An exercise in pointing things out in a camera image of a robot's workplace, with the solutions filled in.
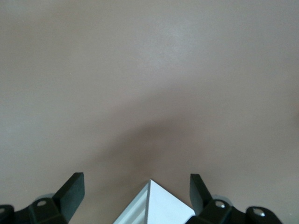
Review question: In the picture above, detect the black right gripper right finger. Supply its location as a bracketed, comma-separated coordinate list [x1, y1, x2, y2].
[189, 173, 281, 224]

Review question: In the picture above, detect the white drawer cabinet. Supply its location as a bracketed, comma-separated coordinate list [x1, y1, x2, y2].
[112, 179, 196, 224]

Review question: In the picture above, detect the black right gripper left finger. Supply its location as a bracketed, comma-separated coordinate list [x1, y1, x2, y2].
[0, 172, 85, 224]

